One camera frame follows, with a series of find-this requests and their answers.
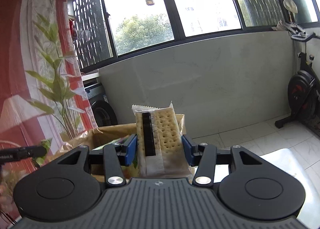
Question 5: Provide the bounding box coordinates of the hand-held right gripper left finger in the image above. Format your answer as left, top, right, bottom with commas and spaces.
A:
51, 134, 139, 187

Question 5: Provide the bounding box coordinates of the beige cloth on handlebar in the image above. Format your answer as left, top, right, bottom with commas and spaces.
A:
272, 20, 291, 31

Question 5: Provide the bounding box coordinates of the black framed window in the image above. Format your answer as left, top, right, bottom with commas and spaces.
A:
71, 0, 320, 71

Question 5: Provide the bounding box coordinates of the black exercise bike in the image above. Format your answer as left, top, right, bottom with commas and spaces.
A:
275, 22, 320, 142

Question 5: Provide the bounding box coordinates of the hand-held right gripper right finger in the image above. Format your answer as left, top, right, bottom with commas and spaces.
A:
181, 134, 266, 186

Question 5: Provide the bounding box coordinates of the clear cracker packet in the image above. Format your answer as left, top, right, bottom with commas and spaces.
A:
132, 101, 192, 179

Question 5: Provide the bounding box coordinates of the red hanging item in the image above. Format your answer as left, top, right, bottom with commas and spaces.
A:
69, 18, 77, 38

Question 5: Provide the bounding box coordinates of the dark washing machine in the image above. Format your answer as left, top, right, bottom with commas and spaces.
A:
84, 82, 118, 128

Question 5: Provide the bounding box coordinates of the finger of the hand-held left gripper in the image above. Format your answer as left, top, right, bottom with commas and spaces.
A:
0, 145, 48, 166

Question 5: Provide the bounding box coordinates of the grey plastic bag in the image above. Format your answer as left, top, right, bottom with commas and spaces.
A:
76, 30, 91, 42

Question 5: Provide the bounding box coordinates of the white hanging bag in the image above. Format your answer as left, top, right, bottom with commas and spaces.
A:
284, 0, 298, 14

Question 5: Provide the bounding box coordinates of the red white printed curtain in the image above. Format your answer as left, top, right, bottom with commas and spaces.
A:
0, 0, 98, 224

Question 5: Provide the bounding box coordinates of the white countertop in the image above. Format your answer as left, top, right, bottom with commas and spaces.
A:
81, 72, 101, 82

